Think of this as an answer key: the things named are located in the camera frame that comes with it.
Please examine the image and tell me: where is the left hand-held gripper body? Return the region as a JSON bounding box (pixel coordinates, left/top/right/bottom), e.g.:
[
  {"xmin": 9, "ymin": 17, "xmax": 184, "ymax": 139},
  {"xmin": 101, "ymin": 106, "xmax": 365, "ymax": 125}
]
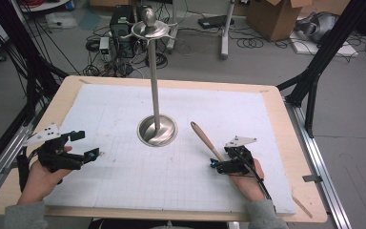
[{"xmin": 16, "ymin": 123, "xmax": 86, "ymax": 175}]

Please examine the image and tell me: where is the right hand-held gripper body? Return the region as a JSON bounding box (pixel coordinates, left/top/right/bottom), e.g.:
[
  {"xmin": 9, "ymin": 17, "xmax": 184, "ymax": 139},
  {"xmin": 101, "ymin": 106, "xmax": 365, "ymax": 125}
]
[{"xmin": 217, "ymin": 135, "xmax": 258, "ymax": 177}]

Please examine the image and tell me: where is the beige slotted spatula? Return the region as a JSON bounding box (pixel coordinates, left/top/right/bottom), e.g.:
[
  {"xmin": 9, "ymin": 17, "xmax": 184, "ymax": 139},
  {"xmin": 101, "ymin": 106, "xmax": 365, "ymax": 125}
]
[{"xmin": 190, "ymin": 120, "xmax": 226, "ymax": 162}]

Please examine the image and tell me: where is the person's right hand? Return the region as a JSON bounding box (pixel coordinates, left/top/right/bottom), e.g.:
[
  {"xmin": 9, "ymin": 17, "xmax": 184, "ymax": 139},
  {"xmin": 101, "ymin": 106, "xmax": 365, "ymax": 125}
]
[{"xmin": 229, "ymin": 157, "xmax": 267, "ymax": 202}]

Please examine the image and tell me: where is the person's left hand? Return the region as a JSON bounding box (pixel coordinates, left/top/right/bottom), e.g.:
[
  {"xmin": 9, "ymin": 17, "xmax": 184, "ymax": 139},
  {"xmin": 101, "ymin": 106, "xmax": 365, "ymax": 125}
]
[{"xmin": 17, "ymin": 145, "xmax": 73, "ymax": 205}]

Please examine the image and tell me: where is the light wooden table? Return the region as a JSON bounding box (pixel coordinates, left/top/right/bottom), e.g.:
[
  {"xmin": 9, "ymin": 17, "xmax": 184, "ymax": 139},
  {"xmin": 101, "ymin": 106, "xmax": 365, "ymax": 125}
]
[{"xmin": 0, "ymin": 74, "xmax": 329, "ymax": 223}]

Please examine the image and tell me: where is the white grid mat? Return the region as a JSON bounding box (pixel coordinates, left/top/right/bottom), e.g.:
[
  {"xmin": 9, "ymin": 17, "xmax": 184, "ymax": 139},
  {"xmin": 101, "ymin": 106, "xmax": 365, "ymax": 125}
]
[{"xmin": 42, "ymin": 83, "xmax": 298, "ymax": 215}]

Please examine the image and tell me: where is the silver metal utensil stand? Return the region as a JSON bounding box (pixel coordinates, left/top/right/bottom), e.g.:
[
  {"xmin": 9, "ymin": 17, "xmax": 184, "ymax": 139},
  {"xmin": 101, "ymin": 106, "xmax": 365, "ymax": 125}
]
[{"xmin": 120, "ymin": 8, "xmax": 179, "ymax": 148}]

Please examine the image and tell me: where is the small white power box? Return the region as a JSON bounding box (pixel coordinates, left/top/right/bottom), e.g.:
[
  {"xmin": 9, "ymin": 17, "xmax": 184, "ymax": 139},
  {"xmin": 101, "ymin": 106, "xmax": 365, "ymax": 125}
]
[{"xmin": 98, "ymin": 36, "xmax": 111, "ymax": 55}]

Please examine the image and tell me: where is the black computer tower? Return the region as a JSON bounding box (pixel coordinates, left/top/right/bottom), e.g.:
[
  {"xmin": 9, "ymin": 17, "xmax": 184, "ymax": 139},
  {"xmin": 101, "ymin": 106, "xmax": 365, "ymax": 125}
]
[{"xmin": 109, "ymin": 4, "xmax": 138, "ymax": 59}]

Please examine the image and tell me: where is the white metal stand leg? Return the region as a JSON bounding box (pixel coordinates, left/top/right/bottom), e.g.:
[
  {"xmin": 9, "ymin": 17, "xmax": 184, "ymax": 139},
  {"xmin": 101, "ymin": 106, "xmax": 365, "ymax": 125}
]
[
  {"xmin": 219, "ymin": 0, "xmax": 236, "ymax": 61},
  {"xmin": 166, "ymin": 0, "xmax": 179, "ymax": 53}
]

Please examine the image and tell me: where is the flat black device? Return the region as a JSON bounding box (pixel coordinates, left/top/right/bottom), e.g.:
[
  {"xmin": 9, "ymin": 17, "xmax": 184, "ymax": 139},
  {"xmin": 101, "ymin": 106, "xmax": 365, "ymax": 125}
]
[{"xmin": 197, "ymin": 14, "xmax": 235, "ymax": 30}]

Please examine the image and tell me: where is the brown cardboard box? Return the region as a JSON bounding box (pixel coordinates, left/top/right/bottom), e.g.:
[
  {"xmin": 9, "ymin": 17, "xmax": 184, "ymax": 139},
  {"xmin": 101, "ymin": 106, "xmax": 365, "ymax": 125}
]
[{"xmin": 246, "ymin": 0, "xmax": 315, "ymax": 42}]

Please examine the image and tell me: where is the grey white headset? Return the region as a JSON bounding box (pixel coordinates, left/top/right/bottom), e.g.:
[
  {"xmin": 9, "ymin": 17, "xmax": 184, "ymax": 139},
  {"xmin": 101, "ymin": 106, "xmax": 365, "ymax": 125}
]
[{"xmin": 294, "ymin": 11, "xmax": 340, "ymax": 44}]

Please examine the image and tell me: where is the white flat board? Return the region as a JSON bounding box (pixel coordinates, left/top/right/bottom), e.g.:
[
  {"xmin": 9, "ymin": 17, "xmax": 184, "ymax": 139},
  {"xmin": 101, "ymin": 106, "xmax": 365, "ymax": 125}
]
[{"xmin": 289, "ymin": 31, "xmax": 360, "ymax": 58}]

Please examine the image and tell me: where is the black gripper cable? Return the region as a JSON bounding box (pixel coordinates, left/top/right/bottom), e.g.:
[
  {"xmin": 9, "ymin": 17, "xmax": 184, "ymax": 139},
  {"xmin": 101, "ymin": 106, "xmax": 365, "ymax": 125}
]
[{"xmin": 234, "ymin": 148, "xmax": 277, "ymax": 213}]

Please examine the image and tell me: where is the aluminium rail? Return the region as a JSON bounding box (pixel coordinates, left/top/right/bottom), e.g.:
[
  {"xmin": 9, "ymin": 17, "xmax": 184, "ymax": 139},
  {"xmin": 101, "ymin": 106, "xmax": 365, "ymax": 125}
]
[
  {"xmin": 0, "ymin": 122, "xmax": 34, "ymax": 209},
  {"xmin": 285, "ymin": 98, "xmax": 353, "ymax": 229}
]

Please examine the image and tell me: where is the black metal frame strut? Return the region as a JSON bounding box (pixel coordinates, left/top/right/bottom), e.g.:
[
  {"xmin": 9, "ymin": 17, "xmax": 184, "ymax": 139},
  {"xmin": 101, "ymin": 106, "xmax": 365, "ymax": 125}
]
[
  {"xmin": 0, "ymin": 0, "xmax": 71, "ymax": 179},
  {"xmin": 275, "ymin": 0, "xmax": 366, "ymax": 138}
]

